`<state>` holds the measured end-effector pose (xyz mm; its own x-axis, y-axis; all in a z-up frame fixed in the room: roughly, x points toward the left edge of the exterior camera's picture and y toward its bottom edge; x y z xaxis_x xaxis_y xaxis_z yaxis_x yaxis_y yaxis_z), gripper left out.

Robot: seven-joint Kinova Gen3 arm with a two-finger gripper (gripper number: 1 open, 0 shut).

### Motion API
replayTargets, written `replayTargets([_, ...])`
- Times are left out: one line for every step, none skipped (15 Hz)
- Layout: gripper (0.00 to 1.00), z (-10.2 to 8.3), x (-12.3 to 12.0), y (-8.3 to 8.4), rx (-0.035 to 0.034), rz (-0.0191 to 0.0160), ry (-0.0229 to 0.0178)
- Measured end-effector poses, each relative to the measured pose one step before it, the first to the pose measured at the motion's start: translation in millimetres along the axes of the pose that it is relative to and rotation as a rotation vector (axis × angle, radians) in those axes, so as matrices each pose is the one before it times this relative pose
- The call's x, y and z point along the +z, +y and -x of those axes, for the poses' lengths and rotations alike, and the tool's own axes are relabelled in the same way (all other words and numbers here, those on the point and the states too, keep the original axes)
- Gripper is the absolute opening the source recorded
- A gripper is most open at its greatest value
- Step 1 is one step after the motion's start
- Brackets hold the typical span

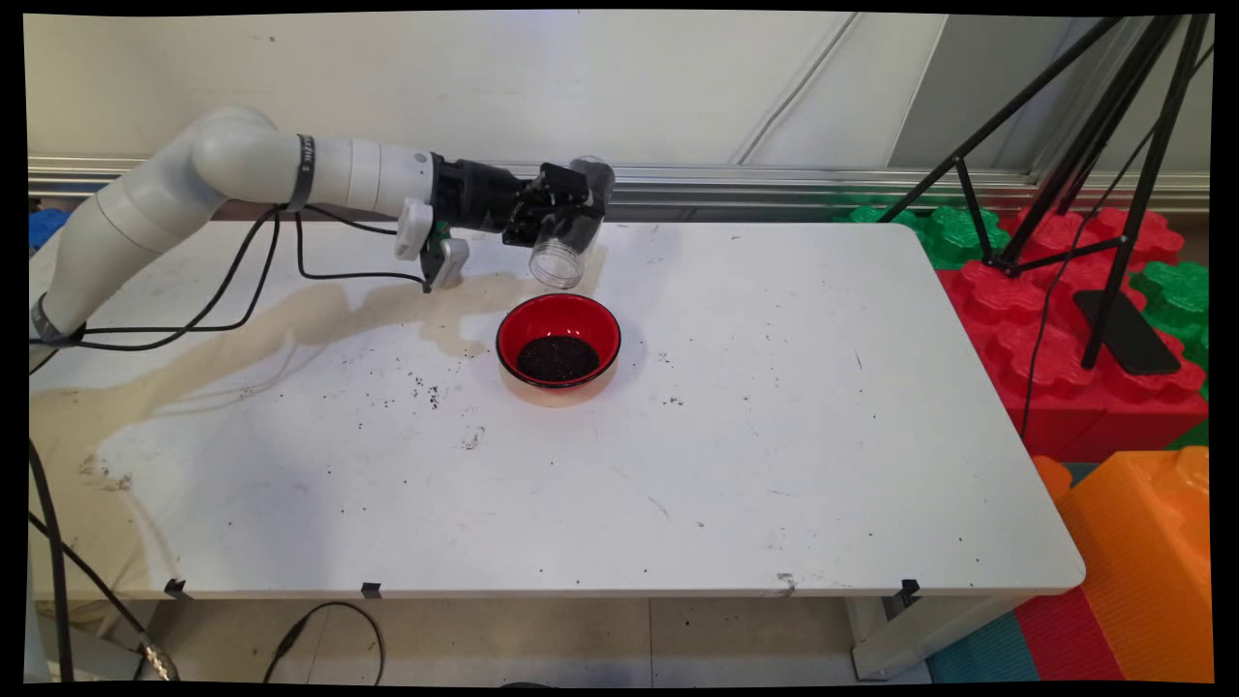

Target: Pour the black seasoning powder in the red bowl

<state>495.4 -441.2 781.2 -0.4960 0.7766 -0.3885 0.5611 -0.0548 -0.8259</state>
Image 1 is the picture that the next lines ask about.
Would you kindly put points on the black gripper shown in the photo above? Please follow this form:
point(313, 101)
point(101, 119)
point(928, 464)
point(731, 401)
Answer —
point(474, 194)

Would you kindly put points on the clear plastic jar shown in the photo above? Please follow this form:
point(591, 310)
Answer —
point(559, 263)

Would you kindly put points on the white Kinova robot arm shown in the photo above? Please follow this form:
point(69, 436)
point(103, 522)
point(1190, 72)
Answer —
point(242, 160)

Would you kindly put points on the red bowl black rim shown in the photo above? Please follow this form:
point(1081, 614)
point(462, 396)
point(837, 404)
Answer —
point(542, 315)

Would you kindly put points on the blue foam block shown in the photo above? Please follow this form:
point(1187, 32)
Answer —
point(46, 227)

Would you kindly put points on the large black tripod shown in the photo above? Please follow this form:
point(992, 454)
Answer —
point(1102, 126)

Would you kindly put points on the white table leg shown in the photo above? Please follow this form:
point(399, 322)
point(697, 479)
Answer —
point(910, 634)

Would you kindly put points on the black flat plate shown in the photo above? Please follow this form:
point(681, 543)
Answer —
point(1128, 339)

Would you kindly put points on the teal floor mat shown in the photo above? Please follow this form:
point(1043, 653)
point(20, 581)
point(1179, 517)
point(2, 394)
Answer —
point(987, 653)

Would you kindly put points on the red floor mat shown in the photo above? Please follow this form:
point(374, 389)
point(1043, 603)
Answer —
point(1065, 639)

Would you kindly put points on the orange foam block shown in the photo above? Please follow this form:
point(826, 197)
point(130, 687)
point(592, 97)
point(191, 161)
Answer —
point(1142, 561)

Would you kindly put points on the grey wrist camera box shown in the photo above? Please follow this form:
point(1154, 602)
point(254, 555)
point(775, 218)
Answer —
point(447, 263)

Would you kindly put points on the aluminium wall rail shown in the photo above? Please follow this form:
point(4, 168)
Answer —
point(726, 179)

